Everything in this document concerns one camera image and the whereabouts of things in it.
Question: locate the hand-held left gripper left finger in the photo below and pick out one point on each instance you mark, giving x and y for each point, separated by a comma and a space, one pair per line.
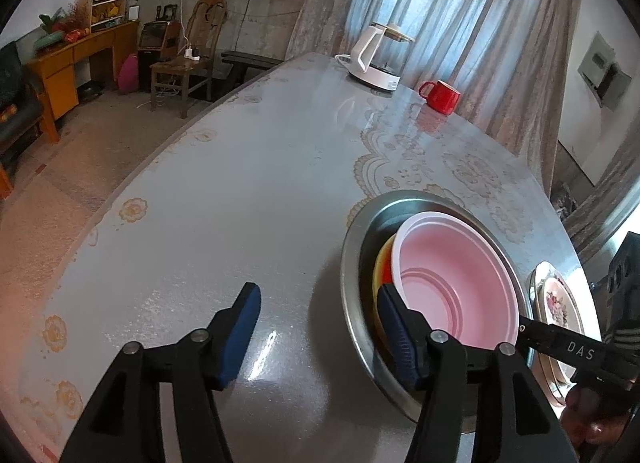
240, 333

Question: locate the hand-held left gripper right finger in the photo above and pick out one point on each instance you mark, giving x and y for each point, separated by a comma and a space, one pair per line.
400, 333

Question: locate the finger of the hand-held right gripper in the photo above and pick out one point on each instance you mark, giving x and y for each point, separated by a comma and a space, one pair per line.
565, 343

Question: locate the small white floral plate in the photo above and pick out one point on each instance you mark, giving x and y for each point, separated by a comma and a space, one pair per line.
555, 303

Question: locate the white plate purple floral rim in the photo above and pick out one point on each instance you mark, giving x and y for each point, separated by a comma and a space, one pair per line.
552, 388

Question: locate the yellow bowl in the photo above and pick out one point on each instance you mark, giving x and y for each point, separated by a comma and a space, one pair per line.
382, 268

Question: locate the red bowl pink inside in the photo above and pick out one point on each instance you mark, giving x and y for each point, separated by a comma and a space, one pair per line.
450, 283

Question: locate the stainless steel bowl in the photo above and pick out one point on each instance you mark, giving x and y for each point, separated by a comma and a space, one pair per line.
360, 263

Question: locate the person's right hand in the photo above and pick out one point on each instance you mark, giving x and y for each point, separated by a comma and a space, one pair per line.
590, 418

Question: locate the pile of bags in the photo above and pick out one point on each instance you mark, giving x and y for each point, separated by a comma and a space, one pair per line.
564, 200

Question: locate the red mug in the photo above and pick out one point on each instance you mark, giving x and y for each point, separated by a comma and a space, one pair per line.
442, 98

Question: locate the white electric kettle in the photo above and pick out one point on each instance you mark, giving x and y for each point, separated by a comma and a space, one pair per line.
370, 68

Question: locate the black bench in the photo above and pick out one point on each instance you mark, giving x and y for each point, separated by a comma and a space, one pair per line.
250, 59

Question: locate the pink plastic object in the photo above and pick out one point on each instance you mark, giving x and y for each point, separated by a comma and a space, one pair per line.
129, 73

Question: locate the white power strip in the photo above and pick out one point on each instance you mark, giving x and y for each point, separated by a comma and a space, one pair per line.
191, 54

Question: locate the beige window curtain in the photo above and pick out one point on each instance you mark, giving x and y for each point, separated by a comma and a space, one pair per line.
475, 18

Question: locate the brown speaker cabinet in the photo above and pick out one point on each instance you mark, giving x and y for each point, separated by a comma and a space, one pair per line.
155, 35

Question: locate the brown wooden chair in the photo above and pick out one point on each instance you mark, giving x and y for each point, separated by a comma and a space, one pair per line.
205, 18

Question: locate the black wooden armchair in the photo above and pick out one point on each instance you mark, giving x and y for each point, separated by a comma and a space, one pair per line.
15, 108

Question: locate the orange wooden desk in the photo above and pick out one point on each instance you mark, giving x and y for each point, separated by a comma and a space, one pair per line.
85, 48

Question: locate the small white appliance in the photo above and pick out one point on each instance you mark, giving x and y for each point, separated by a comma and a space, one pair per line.
132, 10

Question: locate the wooden desktop shelf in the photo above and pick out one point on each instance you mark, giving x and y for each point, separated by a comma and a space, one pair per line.
110, 8

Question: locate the potted green plant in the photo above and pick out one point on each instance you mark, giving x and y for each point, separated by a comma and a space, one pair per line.
50, 35

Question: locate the grey wall electrical box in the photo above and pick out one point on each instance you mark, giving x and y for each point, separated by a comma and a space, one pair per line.
600, 63

